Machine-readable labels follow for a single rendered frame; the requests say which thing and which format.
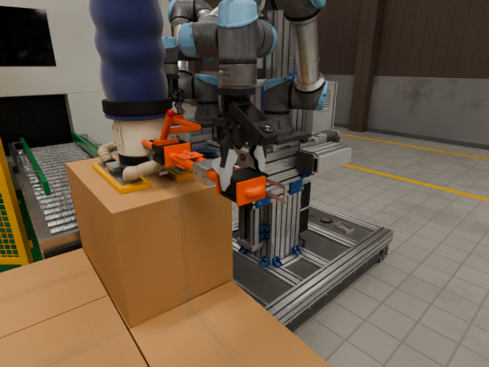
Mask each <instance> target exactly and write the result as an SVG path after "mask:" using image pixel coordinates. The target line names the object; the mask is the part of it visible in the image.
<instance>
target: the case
mask: <svg viewBox="0 0 489 367"><path fill-rule="evenodd" d="M98 162H102V161H101V159H100V157H98V158H93V159H85V160H80V161H75V162H67V163H66V164H65V166H66V170H67V174H68V180H69V184H70V188H71V194H72V198H73V205H74V209H75V213H76V219H77V223H78V227H79V234H80V237H81V243H82V247H83V249H84V251H85V253H86V254H87V256H88V258H89V259H90V261H91V262H92V265H93V266H94V268H95V269H96V271H97V273H98V274H99V276H100V278H101V280H102V281H103V283H104V285H105V286H106V288H107V289H108V292H109V293H110V295H111V297H112V298H113V300H114V301H115V303H116V305H117V307H118V308H119V310H120V312H121V313H122V315H123V317H124V319H125V320H126V321H127V324H128V325H129V327H130V328H133V327H135V326H137V325H139V324H141V323H144V322H146V321H147V320H150V319H151V318H153V317H156V316H157V315H160V314H162V313H163V312H166V311H167V310H169V309H172V308H174V307H176V306H178V305H180V304H182V303H184V302H186V301H188V300H190V299H192V298H194V297H196V296H199V295H201V294H203V293H205V292H207V291H209V290H211V289H213V288H215V287H217V286H219V285H221V284H223V283H225V282H227V281H229V280H232V279H233V245H232V202H231V200H230V199H228V198H226V197H224V196H223V195H221V194H219V195H217V194H216V185H212V186H205V185H204V184H202V183H200V182H198V181H196V180H194V178H190V179H186V180H183V181H176V180H174V179H172V178H171V177H169V176H168V175H166V174H164V175H158V174H156V173H152V174H149V175H146V176H143V177H144V178H145V179H146V180H147V181H149V182H150V183H151V188H148V189H142V190H139V191H136V192H130V193H126V194H120V193H118V191H117V190H115V188H114V187H112V185H110V184H109V183H108V182H107V181H106V180H105V179H104V178H103V177H102V176H101V175H100V174H99V173H98V172H97V171H95V170H94V169H93V168H92V164H93V163H98Z"/></svg>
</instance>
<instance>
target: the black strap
mask: <svg viewBox="0 0 489 367"><path fill-rule="evenodd" d="M101 102H102V107H103V112H104V113H105V114H110V115H122V116H132V115H147V114H160V113H164V112H167V110H168V109H172V98H169V97H167V99H164V100H155V101H147V102H132V103H125V102H112V101H107V100H106V99H103V100H102V101H101Z"/></svg>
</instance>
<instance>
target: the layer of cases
mask: <svg viewBox="0 0 489 367"><path fill-rule="evenodd" d="M0 367H332V366H331V365H330V364H328V363H327V362H326V361H325V360H323V359H322V358H321V357H320V356H319V355H318V354H317V353H315V351H313V350H312V349H311V348H310V347H309V346H307V345H306V344H305V343H304V342H302V341H301V340H300V339H299V338H298V337H297V336H296V335H295V334H294V333H293V332H291V331H290V330H289V329H288V328H286V327H285V326H284V325H283V324H282V323H281V322H279V321H278V320H277V319H276V318H275V317H274V316H273V315H272V314H270V313H269V312H268V311H267V310H266V309H264V308H263V307H262V306H261V305H260V304H259V303H258V302H257V301H256V300H254V299H253V298H252V297H251V296H250V295H248V294H247V293H246V292H245V291H243V290H242V289H241V288H240V287H239V286H238V285H237V284H236V283H235V282H233V281H232V280H229V281H227V282H225V283H223V284H221V285H219V286H217V287H215V288H213V289H211V290H209V291H207V292H205V293H203V294H201V295H199V296H196V297H194V298H192V299H190V300H188V301H186V302H184V303H182V304H180V305H178V306H176V307H174V308H172V309H169V310H167V311H166V312H163V313H162V314H160V315H157V316H156V317H153V318H151V319H150V320H147V321H146V322H144V323H141V324H139V325H137V326H135V327H133V328H130V327H129V325H128V324H127V321H126V320H125V319H124V317H123V315H122V313H121V312H120V310H119V308H118V307H117V305H116V303H115V301H114V300H113V298H112V297H111V295H110V293H109V292H108V289H107V288H106V286H105V285H104V283H103V281H102V280H101V278H100V276H99V274H98V273H97V271H96V269H95V268H94V266H93V265H92V262H91V261H90V259H89V258H88V256H87V254H86V253H85V251H84V249H83V248H80V249H77V250H73V251H71V252H67V253H64V254H60V255H58V256H54V257H51V258H48V259H44V260H41V261H37V262H34V263H32V264H27V265H25V266H22V267H18V268H15V269H11V270H8V271H6V272H1V273H0Z"/></svg>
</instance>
